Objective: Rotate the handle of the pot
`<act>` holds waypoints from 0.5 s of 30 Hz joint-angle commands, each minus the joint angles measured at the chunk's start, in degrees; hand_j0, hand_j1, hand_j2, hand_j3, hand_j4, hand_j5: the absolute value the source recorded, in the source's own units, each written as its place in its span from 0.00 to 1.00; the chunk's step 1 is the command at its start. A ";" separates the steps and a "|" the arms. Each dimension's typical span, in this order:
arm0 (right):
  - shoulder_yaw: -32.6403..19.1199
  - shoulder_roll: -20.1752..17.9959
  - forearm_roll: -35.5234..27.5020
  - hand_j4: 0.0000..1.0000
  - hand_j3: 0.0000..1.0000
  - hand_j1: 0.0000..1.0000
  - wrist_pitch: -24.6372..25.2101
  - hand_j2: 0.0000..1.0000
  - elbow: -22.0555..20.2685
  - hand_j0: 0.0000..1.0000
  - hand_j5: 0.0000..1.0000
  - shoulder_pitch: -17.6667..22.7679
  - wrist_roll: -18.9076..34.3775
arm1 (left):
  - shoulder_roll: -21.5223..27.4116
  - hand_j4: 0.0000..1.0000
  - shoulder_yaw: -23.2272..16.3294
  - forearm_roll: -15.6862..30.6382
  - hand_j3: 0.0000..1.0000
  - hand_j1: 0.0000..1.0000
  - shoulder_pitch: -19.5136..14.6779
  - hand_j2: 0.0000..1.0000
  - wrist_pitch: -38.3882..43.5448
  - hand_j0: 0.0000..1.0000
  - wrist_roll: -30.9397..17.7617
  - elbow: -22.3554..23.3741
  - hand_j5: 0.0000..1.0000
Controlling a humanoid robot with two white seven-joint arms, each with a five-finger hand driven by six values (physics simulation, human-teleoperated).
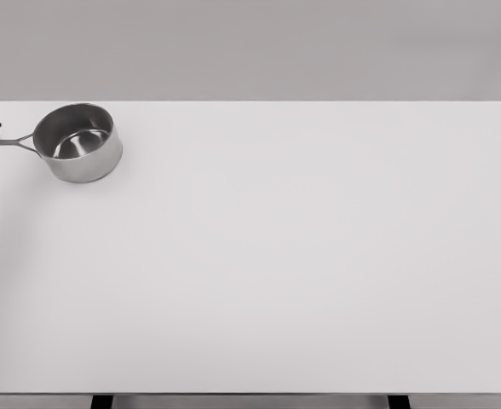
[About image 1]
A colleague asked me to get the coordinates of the steel pot with long handle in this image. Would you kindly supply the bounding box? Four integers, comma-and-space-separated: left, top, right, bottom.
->
0, 101, 124, 184

